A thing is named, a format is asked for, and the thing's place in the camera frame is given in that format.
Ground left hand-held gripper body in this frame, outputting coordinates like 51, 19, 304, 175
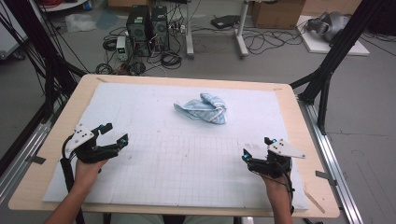
64, 123, 121, 164

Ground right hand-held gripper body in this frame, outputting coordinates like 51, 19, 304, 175
248, 138, 306, 179

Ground blue striped towel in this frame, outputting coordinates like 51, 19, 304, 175
173, 92, 228, 125

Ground person's left hand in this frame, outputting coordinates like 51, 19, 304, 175
74, 157, 108, 188

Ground person's right hand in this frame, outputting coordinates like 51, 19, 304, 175
262, 172, 294, 201

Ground thin wooden stick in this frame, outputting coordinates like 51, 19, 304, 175
304, 189, 327, 215

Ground white grid mat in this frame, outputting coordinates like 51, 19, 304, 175
42, 82, 309, 211

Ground white power supply box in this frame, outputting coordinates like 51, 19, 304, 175
115, 35, 129, 63

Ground large black computer tower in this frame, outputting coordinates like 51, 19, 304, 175
125, 4, 153, 58

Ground white floor board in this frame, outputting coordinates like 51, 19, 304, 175
295, 14, 371, 57

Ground clear plastic bag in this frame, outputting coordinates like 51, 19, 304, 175
64, 12, 98, 34

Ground white desk leg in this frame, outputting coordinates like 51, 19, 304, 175
185, 0, 196, 60
235, 0, 250, 60

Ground slim black computer tower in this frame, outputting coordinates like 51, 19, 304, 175
150, 5, 171, 52

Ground white cabinet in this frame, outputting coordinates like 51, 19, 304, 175
0, 0, 30, 61

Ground brown cardboard box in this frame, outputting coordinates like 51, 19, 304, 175
250, 0, 306, 30

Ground flat black device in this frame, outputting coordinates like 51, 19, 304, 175
210, 14, 241, 30

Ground grey helmet-shaped device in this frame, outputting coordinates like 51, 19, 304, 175
305, 11, 351, 43

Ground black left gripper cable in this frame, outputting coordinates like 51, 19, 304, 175
60, 133, 86, 224

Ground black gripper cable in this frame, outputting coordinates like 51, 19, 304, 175
60, 133, 86, 224
261, 161, 296, 217

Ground aluminium rail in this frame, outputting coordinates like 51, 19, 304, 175
0, 99, 64, 205
298, 97, 364, 224

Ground dark metal bracket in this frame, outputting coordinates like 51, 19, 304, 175
25, 154, 47, 165
315, 170, 338, 187

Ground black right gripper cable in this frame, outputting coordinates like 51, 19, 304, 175
261, 161, 296, 217

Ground black metal frame strut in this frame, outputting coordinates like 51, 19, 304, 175
0, 0, 89, 176
289, 0, 386, 135

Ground coil of black cable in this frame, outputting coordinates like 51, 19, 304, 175
160, 50, 183, 70

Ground tangle of floor cables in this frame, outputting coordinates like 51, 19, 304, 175
242, 27, 310, 57

